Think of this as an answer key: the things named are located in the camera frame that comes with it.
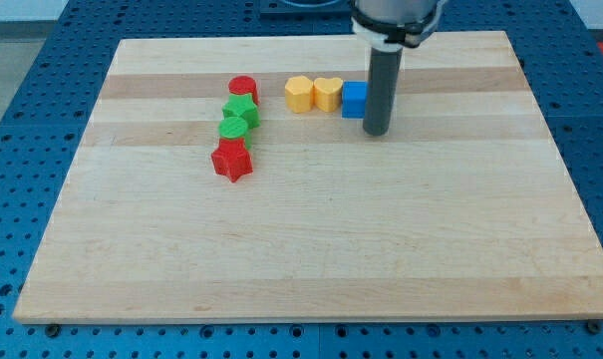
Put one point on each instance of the yellow heart block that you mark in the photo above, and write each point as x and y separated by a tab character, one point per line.
328	93

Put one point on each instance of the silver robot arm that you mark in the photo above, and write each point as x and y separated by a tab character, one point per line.
389	27

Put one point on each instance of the green cylinder block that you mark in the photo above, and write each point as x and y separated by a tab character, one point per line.
234	128

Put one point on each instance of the green star block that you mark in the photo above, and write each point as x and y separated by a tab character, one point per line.
242	106

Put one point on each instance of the red cylinder block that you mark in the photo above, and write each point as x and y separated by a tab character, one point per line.
244	85

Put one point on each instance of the blue cube block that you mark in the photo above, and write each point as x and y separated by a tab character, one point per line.
354	95

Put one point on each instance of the red star block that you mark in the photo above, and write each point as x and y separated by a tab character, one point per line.
232	159

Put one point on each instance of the yellow hexagon block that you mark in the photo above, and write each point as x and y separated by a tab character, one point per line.
299	91

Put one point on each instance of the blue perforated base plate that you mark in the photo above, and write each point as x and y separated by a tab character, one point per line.
41	129

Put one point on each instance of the wooden board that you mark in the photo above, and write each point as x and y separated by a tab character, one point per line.
463	211

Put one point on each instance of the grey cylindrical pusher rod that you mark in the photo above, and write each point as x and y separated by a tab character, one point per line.
381	91

